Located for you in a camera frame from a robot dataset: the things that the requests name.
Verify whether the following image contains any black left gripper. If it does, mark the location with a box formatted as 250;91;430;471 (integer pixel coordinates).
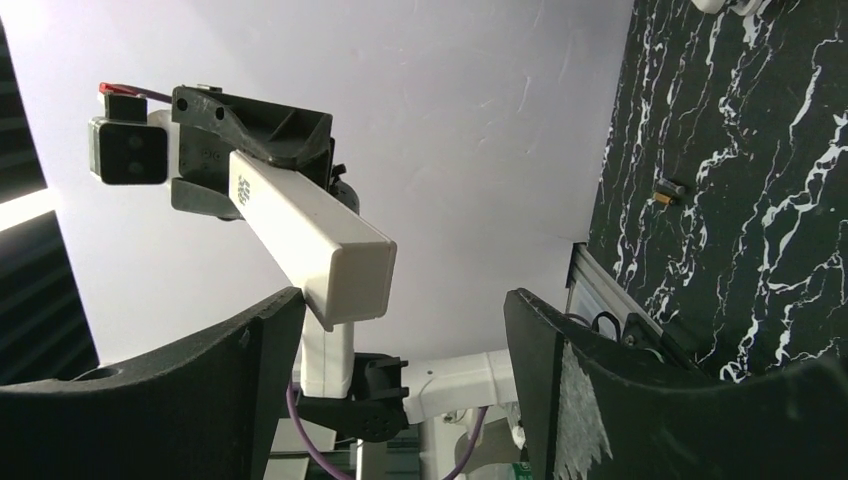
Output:
163;86;338;221

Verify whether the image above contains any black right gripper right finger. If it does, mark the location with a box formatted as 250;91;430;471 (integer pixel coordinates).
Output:
503;289;847;479

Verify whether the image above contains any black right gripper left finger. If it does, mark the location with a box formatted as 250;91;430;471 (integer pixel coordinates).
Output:
1;287;306;479

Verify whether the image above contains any long white remote control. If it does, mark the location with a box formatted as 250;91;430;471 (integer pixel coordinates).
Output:
228;151;397;330

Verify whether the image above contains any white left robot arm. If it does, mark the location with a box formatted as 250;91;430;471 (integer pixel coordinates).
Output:
149;86;517;442

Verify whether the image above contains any black orange AAA battery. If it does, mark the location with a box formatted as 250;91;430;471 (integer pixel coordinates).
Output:
653;177;687;206

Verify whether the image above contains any small white plastic object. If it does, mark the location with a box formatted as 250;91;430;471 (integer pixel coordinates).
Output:
691;0;763;16

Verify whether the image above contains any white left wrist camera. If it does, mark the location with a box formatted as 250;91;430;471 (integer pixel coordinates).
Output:
88;92;169;186

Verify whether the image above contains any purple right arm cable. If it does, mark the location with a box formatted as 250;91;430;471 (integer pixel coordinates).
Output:
288;380;492;480

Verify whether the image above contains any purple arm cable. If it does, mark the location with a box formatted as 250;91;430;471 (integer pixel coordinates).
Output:
97;81;175;106
288;380;492;480

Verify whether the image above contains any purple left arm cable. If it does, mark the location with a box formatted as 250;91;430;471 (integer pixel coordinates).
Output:
97;81;175;106

